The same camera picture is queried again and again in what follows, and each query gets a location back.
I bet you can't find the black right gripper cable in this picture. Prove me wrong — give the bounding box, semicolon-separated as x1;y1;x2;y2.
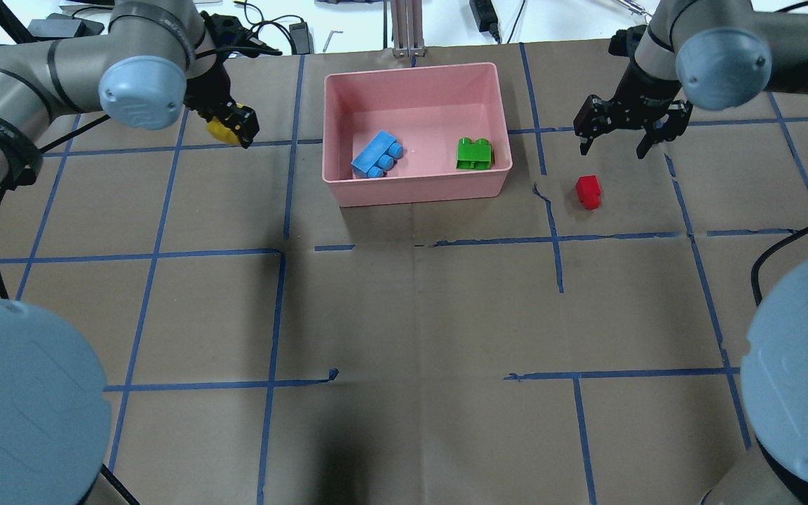
750;200;808;309

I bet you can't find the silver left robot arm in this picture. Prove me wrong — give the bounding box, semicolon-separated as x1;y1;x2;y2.
0;1;278;504

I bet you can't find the blue toy block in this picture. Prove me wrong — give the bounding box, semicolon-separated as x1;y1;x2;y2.
351;129;405;179

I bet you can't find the green toy block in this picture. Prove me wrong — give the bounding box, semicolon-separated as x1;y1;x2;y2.
455;137;493;170

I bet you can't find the aluminium frame post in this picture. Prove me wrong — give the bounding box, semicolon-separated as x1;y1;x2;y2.
390;0;426;58

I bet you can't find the pink plastic box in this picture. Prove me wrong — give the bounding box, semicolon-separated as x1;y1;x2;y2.
323;62;513;208

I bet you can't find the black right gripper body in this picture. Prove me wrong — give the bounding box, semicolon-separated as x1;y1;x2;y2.
606;25;682;133

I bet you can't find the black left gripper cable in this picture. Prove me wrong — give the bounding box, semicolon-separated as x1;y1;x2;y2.
0;112;114;302

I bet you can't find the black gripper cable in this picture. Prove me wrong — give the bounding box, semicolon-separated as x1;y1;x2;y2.
750;200;808;309
0;112;114;302

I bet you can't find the yellow toy block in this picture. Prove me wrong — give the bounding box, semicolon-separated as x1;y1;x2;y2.
206;117;245;146

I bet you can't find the red toy block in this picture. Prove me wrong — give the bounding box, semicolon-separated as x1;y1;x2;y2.
574;175;602;210

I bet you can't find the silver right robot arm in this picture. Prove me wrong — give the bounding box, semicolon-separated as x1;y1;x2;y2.
402;95;808;504

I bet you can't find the black power adapter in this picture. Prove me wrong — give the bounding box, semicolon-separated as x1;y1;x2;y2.
468;0;498;33

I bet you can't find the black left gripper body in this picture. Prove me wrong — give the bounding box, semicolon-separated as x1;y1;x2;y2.
184;11;265;123

